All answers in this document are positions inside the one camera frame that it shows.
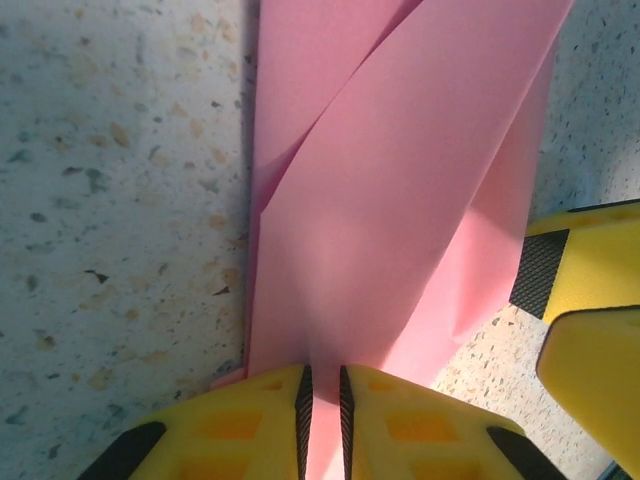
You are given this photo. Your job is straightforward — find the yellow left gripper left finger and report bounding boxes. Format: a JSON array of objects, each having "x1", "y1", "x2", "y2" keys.
[{"x1": 74, "y1": 364, "x2": 314, "y2": 480}]

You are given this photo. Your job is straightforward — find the pink square paper sheet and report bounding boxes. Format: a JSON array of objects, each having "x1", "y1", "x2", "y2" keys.
[{"x1": 209, "y1": 0, "x2": 576, "y2": 480}]

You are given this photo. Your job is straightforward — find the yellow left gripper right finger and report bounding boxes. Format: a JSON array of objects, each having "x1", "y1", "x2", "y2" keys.
[{"x1": 339, "y1": 364, "x2": 566, "y2": 480}]

